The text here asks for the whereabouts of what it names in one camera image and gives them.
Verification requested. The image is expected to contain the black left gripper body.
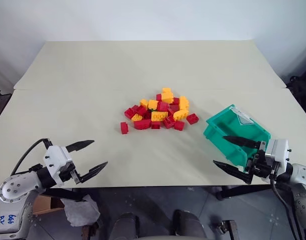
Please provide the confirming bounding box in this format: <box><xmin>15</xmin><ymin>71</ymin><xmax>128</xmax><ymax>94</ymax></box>
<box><xmin>59</xmin><ymin>162</ymin><xmax>83</xmax><ymax>186</ymax></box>

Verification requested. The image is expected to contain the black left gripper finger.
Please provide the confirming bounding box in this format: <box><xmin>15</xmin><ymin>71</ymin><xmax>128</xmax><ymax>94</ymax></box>
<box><xmin>65</xmin><ymin>139</ymin><xmax>95</xmax><ymax>153</ymax></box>
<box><xmin>78</xmin><ymin>161</ymin><xmax>109</xmax><ymax>185</ymax></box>

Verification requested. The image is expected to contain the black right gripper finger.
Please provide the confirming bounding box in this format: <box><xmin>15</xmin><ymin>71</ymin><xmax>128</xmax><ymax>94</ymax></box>
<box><xmin>212</xmin><ymin>159</ymin><xmax>254</xmax><ymax>185</ymax></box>
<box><xmin>222</xmin><ymin>135</ymin><xmax>261</xmax><ymax>150</ymax></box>

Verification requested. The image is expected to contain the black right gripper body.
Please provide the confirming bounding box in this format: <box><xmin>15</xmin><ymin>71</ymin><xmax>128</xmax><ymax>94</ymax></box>
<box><xmin>245</xmin><ymin>140</ymin><xmax>281</xmax><ymax>179</ymax></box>

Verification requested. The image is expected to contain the clear label card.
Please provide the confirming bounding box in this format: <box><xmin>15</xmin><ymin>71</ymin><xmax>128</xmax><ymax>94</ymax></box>
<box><xmin>233</xmin><ymin>107</ymin><xmax>255</xmax><ymax>126</ymax></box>

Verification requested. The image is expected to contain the green plastic bin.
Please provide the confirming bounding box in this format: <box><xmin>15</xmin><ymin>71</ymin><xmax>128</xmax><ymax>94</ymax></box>
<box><xmin>202</xmin><ymin>103</ymin><xmax>272</xmax><ymax>174</ymax></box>

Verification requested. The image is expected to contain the white crumpled cloth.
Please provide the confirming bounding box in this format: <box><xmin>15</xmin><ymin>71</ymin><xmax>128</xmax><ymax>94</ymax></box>
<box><xmin>63</xmin><ymin>194</ymin><xmax>102</xmax><ymax>228</ymax></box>

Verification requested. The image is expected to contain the dark rounded shape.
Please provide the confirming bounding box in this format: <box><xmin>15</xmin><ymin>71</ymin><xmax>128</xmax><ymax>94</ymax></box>
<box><xmin>172</xmin><ymin>209</ymin><xmax>208</xmax><ymax>240</ymax></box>
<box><xmin>110</xmin><ymin>212</ymin><xmax>141</xmax><ymax>240</ymax></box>

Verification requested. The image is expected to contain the red plastic toy brick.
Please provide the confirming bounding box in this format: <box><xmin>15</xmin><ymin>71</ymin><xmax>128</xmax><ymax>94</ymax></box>
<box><xmin>133</xmin><ymin>118</ymin><xmax>152</xmax><ymax>131</ymax></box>

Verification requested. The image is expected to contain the white handwritten sticker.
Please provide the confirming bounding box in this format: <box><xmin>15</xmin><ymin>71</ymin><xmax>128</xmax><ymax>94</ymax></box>
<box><xmin>0</xmin><ymin>213</ymin><xmax>18</xmax><ymax>226</ymax></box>

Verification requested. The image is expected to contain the black background equipment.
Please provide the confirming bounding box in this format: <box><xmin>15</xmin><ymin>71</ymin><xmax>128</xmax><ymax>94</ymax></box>
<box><xmin>287</xmin><ymin>63</ymin><xmax>306</xmax><ymax>118</ymax></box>
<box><xmin>0</xmin><ymin>89</ymin><xmax>13</xmax><ymax>118</ymax></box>

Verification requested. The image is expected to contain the yellow plastic toy brick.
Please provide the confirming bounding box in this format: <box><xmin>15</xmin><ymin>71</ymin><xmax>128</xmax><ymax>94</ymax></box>
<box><xmin>150</xmin><ymin>111</ymin><xmax>169</xmax><ymax>123</ymax></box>

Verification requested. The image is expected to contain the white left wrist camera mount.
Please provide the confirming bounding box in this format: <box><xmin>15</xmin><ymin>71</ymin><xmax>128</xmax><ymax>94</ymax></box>
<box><xmin>42</xmin><ymin>145</ymin><xmax>76</xmax><ymax>187</ymax></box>

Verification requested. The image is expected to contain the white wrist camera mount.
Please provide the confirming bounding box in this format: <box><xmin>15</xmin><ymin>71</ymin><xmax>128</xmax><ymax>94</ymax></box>
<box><xmin>264</xmin><ymin>138</ymin><xmax>291</xmax><ymax>176</ymax></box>
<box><xmin>42</xmin><ymin>145</ymin><xmax>76</xmax><ymax>187</ymax></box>

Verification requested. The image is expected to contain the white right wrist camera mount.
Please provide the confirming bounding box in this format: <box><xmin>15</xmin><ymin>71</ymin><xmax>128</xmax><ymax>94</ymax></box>
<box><xmin>264</xmin><ymin>138</ymin><xmax>291</xmax><ymax>176</ymax></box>

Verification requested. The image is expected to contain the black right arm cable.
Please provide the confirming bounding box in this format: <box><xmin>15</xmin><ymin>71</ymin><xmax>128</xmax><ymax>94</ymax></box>
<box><xmin>269</xmin><ymin>174</ymin><xmax>302</xmax><ymax>240</ymax></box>

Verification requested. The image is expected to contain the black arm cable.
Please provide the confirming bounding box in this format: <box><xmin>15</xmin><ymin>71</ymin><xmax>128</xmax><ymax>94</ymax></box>
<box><xmin>9</xmin><ymin>138</ymin><xmax>53</xmax><ymax>176</ymax></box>
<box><xmin>269</xmin><ymin>174</ymin><xmax>302</xmax><ymax>240</ymax></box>

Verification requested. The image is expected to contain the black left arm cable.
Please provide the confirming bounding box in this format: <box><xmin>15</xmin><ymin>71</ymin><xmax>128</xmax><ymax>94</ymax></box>
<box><xmin>9</xmin><ymin>138</ymin><xmax>53</xmax><ymax>176</ymax></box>

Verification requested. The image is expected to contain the metal caster bracket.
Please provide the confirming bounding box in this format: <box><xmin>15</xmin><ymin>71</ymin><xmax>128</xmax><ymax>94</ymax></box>
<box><xmin>216</xmin><ymin>219</ymin><xmax>241</xmax><ymax>240</ymax></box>

